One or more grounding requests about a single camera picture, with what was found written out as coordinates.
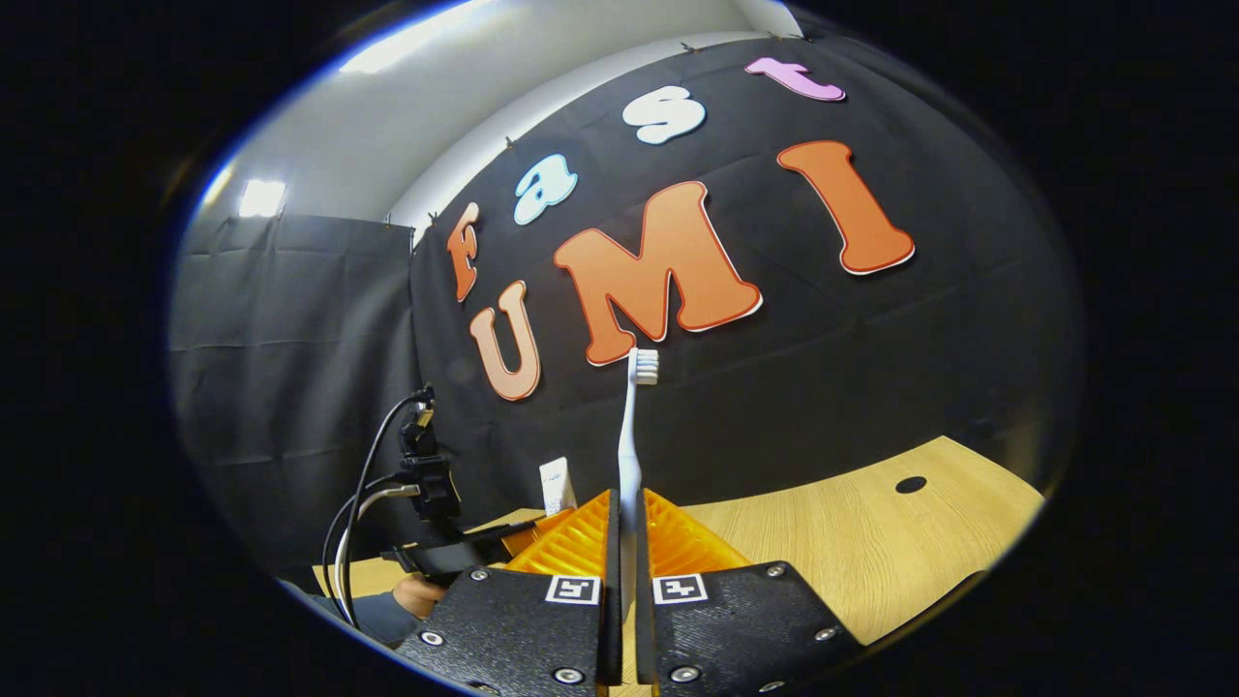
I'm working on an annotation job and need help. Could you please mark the white cable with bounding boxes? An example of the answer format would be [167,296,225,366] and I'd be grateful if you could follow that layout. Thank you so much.
[334,484,422,603]

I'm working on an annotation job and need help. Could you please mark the white toothbrush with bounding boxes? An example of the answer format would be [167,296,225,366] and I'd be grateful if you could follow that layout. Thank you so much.
[616,348,661,621]

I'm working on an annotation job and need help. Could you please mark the plain black curtain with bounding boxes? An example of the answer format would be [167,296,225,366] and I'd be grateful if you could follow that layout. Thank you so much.
[169,213,427,582]

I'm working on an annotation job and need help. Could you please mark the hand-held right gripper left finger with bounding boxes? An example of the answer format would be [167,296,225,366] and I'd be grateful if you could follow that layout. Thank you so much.
[397,489,622,693]

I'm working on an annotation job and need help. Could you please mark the white toothpaste tube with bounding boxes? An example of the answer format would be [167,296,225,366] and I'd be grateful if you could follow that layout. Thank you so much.
[538,457,579,517]

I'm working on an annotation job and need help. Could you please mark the ceiling light panel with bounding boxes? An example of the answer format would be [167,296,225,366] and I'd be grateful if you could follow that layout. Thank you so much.
[237,179,288,219]

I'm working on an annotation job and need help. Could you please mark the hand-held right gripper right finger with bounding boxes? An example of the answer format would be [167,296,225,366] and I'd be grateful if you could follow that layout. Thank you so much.
[634,489,862,696]

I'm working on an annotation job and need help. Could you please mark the black backdrop cloth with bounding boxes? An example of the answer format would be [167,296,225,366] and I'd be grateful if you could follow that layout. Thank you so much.
[407,34,1085,562]

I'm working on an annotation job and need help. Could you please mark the wooden desktop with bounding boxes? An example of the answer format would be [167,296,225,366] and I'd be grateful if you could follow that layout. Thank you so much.
[310,436,1046,697]

